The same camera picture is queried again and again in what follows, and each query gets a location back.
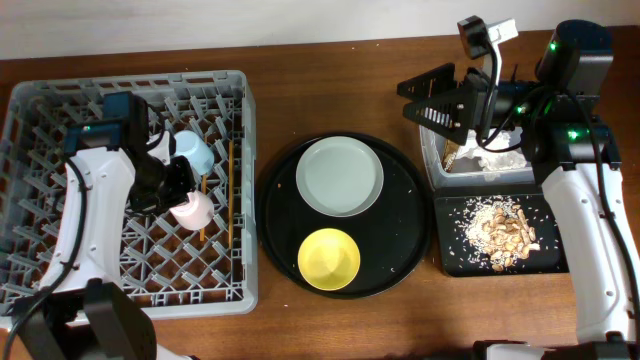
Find clear plastic storage bin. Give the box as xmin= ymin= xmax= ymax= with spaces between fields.
xmin=419 ymin=127 xmax=534 ymax=190

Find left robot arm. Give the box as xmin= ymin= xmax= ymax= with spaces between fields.
xmin=2 ymin=91 xmax=198 ymax=359

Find food scraps in bowl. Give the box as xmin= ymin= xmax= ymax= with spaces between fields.
xmin=447 ymin=195 xmax=559 ymax=273

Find wooden chopstick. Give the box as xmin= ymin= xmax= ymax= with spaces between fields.
xmin=227 ymin=138 xmax=235 ymax=252
xmin=199 ymin=174 xmax=208 ymax=242

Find pink plastic cup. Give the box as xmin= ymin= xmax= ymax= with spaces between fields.
xmin=169 ymin=191 xmax=214 ymax=231

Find round black serving tray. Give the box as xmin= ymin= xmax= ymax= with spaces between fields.
xmin=256 ymin=133 xmax=434 ymax=299

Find blue plastic cup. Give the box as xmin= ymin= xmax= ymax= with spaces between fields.
xmin=175 ymin=130 xmax=215 ymax=176

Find gold foil snack wrapper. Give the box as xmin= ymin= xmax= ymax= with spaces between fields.
xmin=441 ymin=140 xmax=460 ymax=172

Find white paper napkin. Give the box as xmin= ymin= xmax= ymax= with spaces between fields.
xmin=452 ymin=130 xmax=528 ymax=173

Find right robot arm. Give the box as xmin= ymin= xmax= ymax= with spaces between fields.
xmin=397 ymin=16 xmax=639 ymax=359

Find black rectangular tray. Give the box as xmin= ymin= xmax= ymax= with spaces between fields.
xmin=433 ymin=182 xmax=571 ymax=278

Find grey plastic dishwasher rack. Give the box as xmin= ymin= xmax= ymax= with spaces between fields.
xmin=1 ymin=70 xmax=258 ymax=320

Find white round plate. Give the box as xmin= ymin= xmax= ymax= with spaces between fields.
xmin=295 ymin=136 xmax=384 ymax=217

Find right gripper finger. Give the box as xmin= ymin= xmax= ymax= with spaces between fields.
xmin=396 ymin=63 xmax=457 ymax=100
xmin=403 ymin=85 xmax=475 ymax=145

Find yellow bowl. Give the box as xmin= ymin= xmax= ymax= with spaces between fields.
xmin=297 ymin=228 xmax=361 ymax=291

